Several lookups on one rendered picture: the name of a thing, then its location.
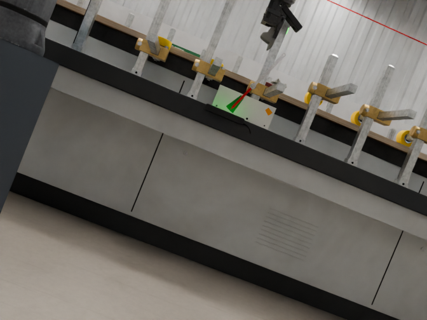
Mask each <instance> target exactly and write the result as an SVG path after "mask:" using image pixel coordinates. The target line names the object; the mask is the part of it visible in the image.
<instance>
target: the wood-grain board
mask: <svg viewBox="0 0 427 320"><path fill-rule="evenodd" d="M56 5H58V6H60V7H63V8H65V9H67V10H70V11H72V12H75V13H77V14H79V15H81V16H84V15H85V12H86V9H84V8H82V7H79V6H77V5H75V4H72V3H70V2H68V1H65V0H57V3H56ZM95 21H96V22H98V23H101V24H102V25H105V26H107V27H110V28H112V29H114V30H117V31H119V32H122V33H124V34H126V35H128V36H131V37H134V38H135V39H138V38H141V39H146V36H147V35H145V34H143V33H141V32H138V31H136V30H133V29H131V28H129V27H126V26H124V25H121V24H120V23H117V22H114V21H112V20H110V19H108V18H105V17H103V16H100V15H98V14H97V16H96V19H95ZM169 53H171V54H173V55H176V56H178V57H181V58H183V59H185V60H187V61H190V62H192V63H194V61H195V60H196V59H198V60H202V58H199V57H196V56H194V55H192V54H190V53H187V52H185V51H182V50H180V49H178V48H175V47H173V46H171V48H170V50H169ZM224 70H225V74H224V76H225V77H228V78H230V79H232V80H234V81H237V82H239V83H241V84H244V85H246V86H248V84H249V82H250V81H252V80H251V79H248V78H246V77H243V76H241V75H239V74H236V73H234V72H231V71H230V70H227V69H224ZM253 82H255V81H253ZM278 99H279V100H282V101H284V102H287V103H289V104H291V105H293V106H296V107H298V108H300V109H302V110H305V111H306V110H307V108H308V105H309V104H307V103H304V102H302V101H300V100H297V99H295V98H292V97H290V96H288V95H286V94H283V93H280V95H279V97H278ZM315 115H317V116H319V117H322V118H324V119H326V120H328V121H331V122H333V123H336V124H338V125H340V126H343V127H345V128H347V129H349V130H352V131H355V132H358V129H359V127H360V126H359V125H356V124H353V123H351V122H349V121H347V120H344V119H342V118H340V117H337V116H335V115H333V114H330V113H328V112H325V111H324V110H321V109H317V111H316V114H315ZM367 137H369V138H371V139H373V140H376V141H378V142H381V143H383V144H385V145H388V146H390V147H392V148H394V149H397V150H399V151H402V152H404V153H406V154H407V153H408V151H409V149H410V147H408V146H405V145H403V144H400V143H398V142H396V141H394V140H391V139H389V138H386V137H384V136H382V135H379V134H377V133H374V132H373V131H369V133H368V135H367ZM418 159H420V160H423V161H425V162H427V155H426V154H424V153H422V152H420V153H419V156H418Z"/></svg>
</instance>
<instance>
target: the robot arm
mask: <svg viewBox="0 0 427 320"><path fill-rule="evenodd" d="M295 1H296V0H270V2H269V4H268V7H267V8H266V12H265V13H264V16H263V18H262V21H261V24H263V25H265V26H266V27H270V29H269V30H268V32H263V33H262V34H261V36H260V38H261V39H262V40H263V41H264V42H265V43H266V44H268V47H267V49H266V50H267V51H268V50H269V49H270V48H272V46H273V44H274V42H275V40H276V38H277V36H278V33H279V31H280V29H281V27H282V26H283V23H284V21H285V20H286V21H287V22H288V24H289V25H290V26H291V28H292V29H293V30H294V32H296V33H297V32H299V31H300V30H301V29H302V25H301V24H300V22H299V21H298V20H297V19H296V17H295V16H294V14H293V13H292V12H291V11H290V9H289V7H291V5H292V4H294V3H295ZM56 3H57V0H0V38H1V39H3V40H5V41H7V42H10V43H12V44H15V45H17V46H19V47H21V48H24V49H26V50H29V51H31V52H33V53H35V54H38V55H40V56H42V57H43V55H44V52H45V30H46V28H47V25H48V22H49V21H50V18H51V15H52V13H53V10H54V7H55V5H56Z"/></svg>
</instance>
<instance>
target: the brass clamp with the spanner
mask: <svg viewBox="0 0 427 320"><path fill-rule="evenodd" d="M252 83H255V82H253V81H250V82H249V84H248V86H247V90H248V89H249V88H250V85H251V84H252ZM266 88H268V87H267V86H265V85H263V84H261V83H258V84H257V85H256V88H255V89H254V90H250V91H249V93H250V94H252V93H253V94H255V95H258V96H260V98H262V99H264V100H267V101H268V102H271V103H276V102H277V99H278V97H279V95H280V94H278V95H275V96H273V97H270V98H269V97H267V96H265V95H263V94H264V92H265V89H266Z"/></svg>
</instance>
